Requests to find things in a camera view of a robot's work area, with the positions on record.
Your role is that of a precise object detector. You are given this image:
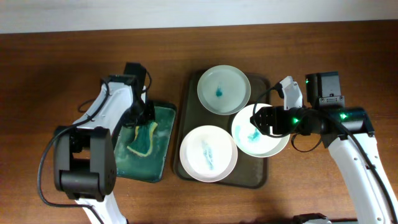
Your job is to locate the green yellow sponge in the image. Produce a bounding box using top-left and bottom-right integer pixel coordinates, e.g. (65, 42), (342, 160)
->
(127, 121), (158, 157)

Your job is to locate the white plate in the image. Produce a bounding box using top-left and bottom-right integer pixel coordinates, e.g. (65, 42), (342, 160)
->
(197, 65), (251, 115)
(231, 104), (290, 157)
(179, 125), (238, 183)

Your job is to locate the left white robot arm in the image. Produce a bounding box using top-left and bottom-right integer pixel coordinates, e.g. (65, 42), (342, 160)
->
(53, 73), (147, 223)

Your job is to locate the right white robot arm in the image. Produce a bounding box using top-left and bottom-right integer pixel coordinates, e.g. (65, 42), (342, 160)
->
(250, 106), (397, 223)

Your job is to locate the small green wash tray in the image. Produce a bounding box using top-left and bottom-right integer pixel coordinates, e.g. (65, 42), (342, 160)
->
(114, 101), (177, 183)

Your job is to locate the large dark brown tray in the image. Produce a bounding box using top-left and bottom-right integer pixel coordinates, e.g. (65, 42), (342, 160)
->
(172, 70), (268, 189)

